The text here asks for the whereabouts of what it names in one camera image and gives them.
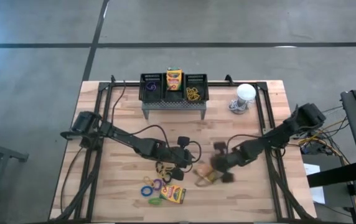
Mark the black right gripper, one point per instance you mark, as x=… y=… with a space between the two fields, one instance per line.
x=227 y=160

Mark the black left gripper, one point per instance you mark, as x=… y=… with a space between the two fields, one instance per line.
x=175 y=155

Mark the yellow Crayola crayon box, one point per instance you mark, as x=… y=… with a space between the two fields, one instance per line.
x=210 y=178
x=173 y=194
x=174 y=79

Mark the black plastic mesh basket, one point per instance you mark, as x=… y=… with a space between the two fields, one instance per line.
x=203 y=93
x=145 y=96
x=173 y=95

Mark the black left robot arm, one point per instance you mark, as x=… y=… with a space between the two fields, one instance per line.
x=128 y=140

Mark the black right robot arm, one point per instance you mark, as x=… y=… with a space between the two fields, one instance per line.
x=277 y=137

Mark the grey perforated metal shelf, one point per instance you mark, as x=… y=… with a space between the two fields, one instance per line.
x=175 y=105

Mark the white mushroom table lamp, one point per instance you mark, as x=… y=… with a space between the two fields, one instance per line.
x=246 y=91

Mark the white paper sheet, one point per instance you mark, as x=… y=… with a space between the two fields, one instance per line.
x=316 y=193

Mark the black metal bar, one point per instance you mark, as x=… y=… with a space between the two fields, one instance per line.
x=336 y=175

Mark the black frame bracket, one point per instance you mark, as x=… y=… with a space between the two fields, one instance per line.
x=113 y=78
x=228 y=78

